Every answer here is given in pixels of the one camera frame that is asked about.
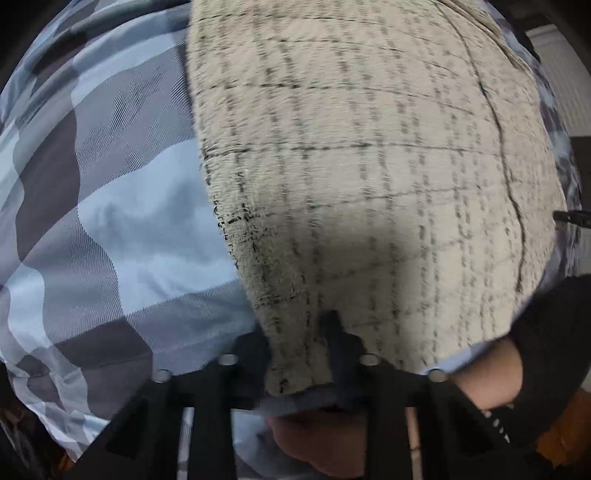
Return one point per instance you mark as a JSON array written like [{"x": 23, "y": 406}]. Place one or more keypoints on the blue checked bed cover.
[{"x": 115, "y": 207}]

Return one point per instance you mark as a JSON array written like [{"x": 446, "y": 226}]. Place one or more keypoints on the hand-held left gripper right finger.
[{"x": 339, "y": 360}]

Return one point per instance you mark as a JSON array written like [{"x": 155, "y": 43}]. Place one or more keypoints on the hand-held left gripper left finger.
[{"x": 251, "y": 369}]

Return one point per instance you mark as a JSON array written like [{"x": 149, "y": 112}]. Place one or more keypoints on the white slatted panel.
[{"x": 568, "y": 83}]

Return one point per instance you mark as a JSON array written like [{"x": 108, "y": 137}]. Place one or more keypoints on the cream plaid jacket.
[{"x": 369, "y": 184}]

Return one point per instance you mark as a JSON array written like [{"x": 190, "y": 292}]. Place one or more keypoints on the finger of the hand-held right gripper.
[{"x": 575, "y": 216}]

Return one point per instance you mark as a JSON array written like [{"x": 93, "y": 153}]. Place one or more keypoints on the person's black garment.
[{"x": 554, "y": 346}]

